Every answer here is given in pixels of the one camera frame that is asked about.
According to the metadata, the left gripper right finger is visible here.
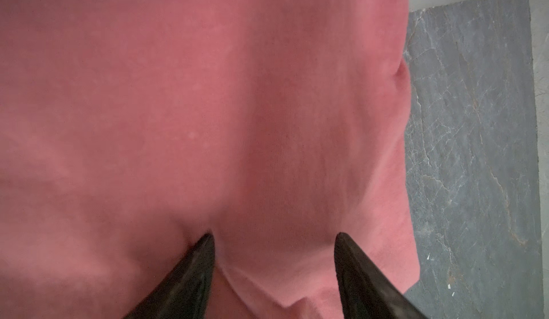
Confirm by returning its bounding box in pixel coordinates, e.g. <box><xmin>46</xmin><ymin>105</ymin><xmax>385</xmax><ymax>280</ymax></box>
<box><xmin>334</xmin><ymin>233</ymin><xmax>426</xmax><ymax>319</ymax></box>

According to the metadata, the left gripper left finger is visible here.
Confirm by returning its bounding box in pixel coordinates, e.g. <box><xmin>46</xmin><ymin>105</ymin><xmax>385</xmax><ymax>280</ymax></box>
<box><xmin>125</xmin><ymin>233</ymin><xmax>215</xmax><ymax>319</ymax></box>

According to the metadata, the pink t shirt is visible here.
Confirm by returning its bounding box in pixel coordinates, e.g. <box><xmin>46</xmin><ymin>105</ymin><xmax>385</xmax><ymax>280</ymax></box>
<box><xmin>1</xmin><ymin>0</ymin><xmax>420</xmax><ymax>318</ymax></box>

